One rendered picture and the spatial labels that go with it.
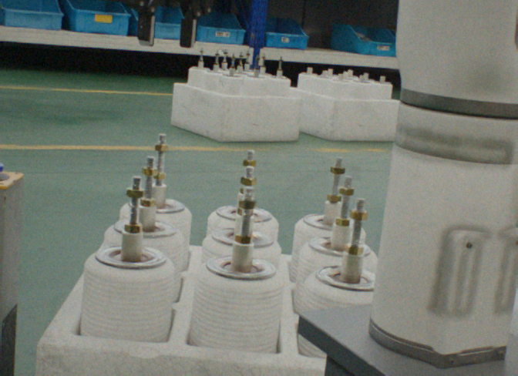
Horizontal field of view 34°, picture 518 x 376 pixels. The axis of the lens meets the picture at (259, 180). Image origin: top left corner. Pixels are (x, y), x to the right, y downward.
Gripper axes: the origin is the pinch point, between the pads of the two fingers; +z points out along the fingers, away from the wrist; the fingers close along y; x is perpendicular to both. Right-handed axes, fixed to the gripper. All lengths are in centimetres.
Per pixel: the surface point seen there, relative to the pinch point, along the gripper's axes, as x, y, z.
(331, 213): 17.8, -15.4, 20.9
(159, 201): 0.9, 0.1, 21.6
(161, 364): 24.7, 19.4, 30.9
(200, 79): -169, -169, 26
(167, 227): 9.4, 6.0, 22.3
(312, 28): -360, -476, 5
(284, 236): -40, -77, 47
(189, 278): 9.1, 1.3, 29.7
